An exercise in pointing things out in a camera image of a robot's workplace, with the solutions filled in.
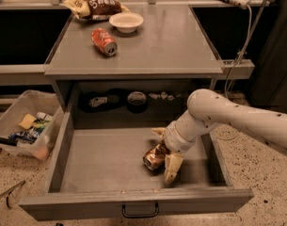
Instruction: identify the yellow sponge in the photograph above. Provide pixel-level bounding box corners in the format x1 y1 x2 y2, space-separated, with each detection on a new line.
19 114 36 130

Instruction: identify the black marker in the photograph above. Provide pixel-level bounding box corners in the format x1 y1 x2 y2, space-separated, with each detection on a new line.
0 137 17 147

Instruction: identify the clear plastic bin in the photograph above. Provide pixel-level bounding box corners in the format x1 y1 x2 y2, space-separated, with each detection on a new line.
0 90 63 160

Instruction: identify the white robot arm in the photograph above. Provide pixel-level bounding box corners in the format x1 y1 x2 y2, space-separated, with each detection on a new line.
155 89 287 185

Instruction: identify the white bowl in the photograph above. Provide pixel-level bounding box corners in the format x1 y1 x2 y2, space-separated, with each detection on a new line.
109 12 144 34

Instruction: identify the metal rod on floor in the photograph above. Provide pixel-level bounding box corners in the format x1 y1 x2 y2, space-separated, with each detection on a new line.
0 180 25 199

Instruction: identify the red soda can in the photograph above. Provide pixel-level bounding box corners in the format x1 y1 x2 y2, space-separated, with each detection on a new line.
91 27 118 57

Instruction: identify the brown yellow chip bag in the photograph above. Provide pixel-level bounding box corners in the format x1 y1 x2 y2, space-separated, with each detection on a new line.
63 0 130 21

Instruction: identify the grey counter cabinet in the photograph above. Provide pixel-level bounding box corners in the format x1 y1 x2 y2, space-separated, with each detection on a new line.
43 4 225 111

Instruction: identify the grey open drawer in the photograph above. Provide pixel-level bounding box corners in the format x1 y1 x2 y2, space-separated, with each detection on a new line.
19 81 254 222

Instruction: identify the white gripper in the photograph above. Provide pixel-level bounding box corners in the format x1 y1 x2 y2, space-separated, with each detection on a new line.
151 109 218 185

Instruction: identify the orange gold soda can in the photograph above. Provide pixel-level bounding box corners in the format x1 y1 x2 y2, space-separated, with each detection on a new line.
143 143 169 171

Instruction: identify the white cable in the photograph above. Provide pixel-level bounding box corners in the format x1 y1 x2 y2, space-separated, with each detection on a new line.
215 4 254 141

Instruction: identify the black drawer handle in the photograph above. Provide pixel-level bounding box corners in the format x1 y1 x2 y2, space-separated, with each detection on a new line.
121 203 159 218

